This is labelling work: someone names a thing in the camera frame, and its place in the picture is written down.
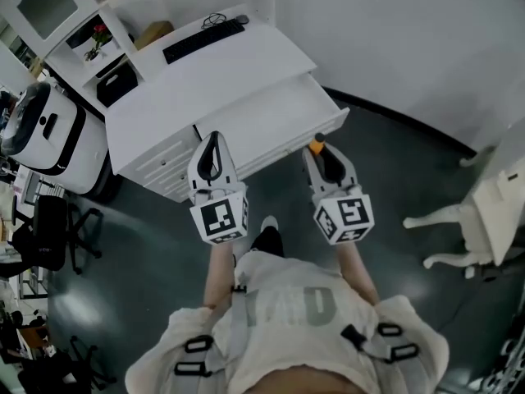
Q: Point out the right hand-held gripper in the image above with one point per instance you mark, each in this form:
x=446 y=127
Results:
x=344 y=216

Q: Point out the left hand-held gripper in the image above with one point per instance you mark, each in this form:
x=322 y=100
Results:
x=219 y=219

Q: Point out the orange black screwdriver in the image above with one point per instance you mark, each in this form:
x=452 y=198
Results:
x=317 y=146

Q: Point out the white drawer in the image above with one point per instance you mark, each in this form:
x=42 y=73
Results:
x=266 y=117

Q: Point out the person's right forearm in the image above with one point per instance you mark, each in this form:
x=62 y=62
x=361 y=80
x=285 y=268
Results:
x=357 y=271

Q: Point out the person's left forearm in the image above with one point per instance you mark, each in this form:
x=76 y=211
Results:
x=219 y=271

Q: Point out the white desk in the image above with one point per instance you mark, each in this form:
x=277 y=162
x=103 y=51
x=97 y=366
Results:
x=172 y=97

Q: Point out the person's black white shoe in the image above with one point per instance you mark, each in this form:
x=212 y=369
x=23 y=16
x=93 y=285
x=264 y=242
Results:
x=268 y=236

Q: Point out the black keyboard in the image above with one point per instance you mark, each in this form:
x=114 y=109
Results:
x=203 y=41

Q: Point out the black storage box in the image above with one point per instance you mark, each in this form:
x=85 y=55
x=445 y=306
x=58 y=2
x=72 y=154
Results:
x=117 y=83

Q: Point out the brown cardboard box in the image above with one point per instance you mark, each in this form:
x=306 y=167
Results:
x=153 y=34

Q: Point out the grey computer mouse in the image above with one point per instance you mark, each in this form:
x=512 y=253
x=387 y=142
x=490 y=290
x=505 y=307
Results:
x=242 y=18

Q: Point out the white and black machine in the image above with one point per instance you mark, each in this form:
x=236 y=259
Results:
x=53 y=138

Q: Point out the white ornate table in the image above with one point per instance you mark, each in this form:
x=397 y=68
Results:
x=484 y=212

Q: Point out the person's white shirt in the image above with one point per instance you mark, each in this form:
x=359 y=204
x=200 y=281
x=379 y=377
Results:
x=295 y=326

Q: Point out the white shelf unit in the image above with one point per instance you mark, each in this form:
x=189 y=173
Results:
x=123 y=27

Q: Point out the red flower in white vase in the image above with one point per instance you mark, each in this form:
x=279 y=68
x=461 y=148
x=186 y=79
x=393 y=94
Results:
x=97 y=41

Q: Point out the black office chair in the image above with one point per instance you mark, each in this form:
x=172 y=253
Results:
x=49 y=232
x=78 y=367

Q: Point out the white cabinet with glass door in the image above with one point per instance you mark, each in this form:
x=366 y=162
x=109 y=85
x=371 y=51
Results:
x=45 y=2

